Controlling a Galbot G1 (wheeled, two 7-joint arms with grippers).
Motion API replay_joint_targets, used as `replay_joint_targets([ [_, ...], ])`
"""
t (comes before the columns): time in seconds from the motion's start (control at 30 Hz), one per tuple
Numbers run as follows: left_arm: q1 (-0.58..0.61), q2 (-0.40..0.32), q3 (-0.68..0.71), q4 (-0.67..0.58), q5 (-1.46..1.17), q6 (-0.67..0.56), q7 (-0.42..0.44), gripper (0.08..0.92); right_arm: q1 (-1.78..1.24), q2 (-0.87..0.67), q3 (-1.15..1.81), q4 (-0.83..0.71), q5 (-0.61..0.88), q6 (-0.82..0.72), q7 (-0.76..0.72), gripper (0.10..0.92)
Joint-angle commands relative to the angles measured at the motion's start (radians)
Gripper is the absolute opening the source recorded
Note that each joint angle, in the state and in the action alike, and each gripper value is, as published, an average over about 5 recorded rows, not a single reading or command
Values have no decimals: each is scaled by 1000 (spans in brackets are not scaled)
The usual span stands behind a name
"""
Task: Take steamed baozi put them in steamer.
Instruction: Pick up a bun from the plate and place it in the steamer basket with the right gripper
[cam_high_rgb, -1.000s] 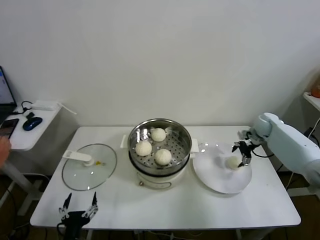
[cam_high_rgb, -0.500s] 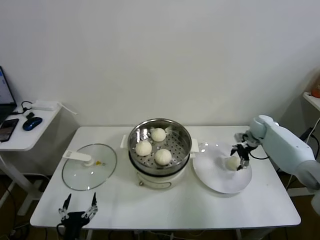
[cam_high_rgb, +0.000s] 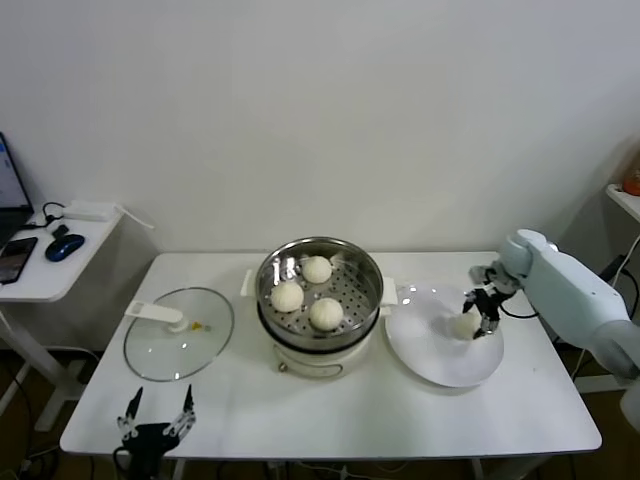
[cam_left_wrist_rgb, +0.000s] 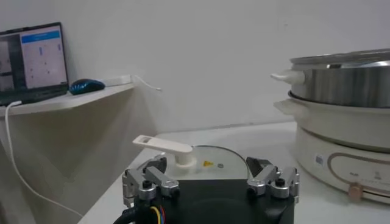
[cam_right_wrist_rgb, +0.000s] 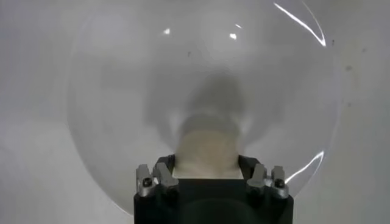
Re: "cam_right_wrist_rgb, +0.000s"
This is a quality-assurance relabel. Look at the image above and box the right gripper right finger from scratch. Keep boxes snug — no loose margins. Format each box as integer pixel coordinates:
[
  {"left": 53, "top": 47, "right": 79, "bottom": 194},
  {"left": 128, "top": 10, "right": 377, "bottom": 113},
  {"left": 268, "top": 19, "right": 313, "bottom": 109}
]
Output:
[{"left": 239, "top": 155, "right": 289, "bottom": 199}]

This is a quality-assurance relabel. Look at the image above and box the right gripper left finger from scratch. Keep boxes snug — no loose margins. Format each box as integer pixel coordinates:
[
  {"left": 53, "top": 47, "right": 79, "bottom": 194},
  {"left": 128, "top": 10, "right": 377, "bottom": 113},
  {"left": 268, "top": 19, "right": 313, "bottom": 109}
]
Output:
[{"left": 136, "top": 155, "right": 180, "bottom": 198}]

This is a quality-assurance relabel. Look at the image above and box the white steamed baozi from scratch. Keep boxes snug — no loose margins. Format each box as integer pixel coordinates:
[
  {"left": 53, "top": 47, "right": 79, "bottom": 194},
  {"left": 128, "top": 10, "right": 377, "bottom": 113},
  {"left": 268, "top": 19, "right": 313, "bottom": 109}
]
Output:
[{"left": 172, "top": 114, "right": 244, "bottom": 180}]

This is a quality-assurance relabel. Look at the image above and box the white round plate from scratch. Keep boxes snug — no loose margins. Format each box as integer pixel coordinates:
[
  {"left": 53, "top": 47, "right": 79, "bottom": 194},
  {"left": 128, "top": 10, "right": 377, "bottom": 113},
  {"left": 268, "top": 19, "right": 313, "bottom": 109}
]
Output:
[{"left": 66, "top": 0, "right": 341, "bottom": 215}]

